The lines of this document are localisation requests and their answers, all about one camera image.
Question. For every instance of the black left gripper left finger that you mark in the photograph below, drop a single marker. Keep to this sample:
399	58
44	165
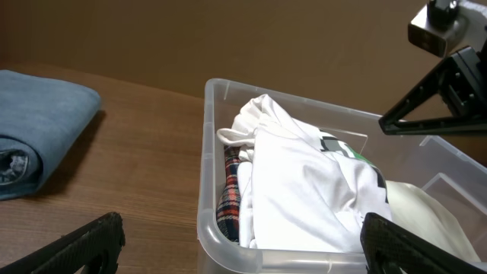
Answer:
93	248

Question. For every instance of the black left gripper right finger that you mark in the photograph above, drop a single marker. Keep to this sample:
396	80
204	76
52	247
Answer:
389	249

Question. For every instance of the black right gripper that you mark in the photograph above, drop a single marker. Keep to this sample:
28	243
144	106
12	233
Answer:
460	81

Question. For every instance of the cream cloth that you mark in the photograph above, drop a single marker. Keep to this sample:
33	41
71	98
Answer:
417	212

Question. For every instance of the white printed t-shirt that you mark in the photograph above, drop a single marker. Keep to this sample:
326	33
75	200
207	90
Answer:
300	187

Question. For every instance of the plaid flannel shirt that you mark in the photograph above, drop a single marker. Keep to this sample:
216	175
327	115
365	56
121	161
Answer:
228	209

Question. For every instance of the clear plastic storage bin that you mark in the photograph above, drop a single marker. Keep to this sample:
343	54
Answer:
428	162

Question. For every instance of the folded blue jeans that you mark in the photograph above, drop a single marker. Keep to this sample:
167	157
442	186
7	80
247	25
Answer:
40	120

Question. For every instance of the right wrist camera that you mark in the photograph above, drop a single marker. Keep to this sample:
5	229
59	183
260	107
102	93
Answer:
443	25

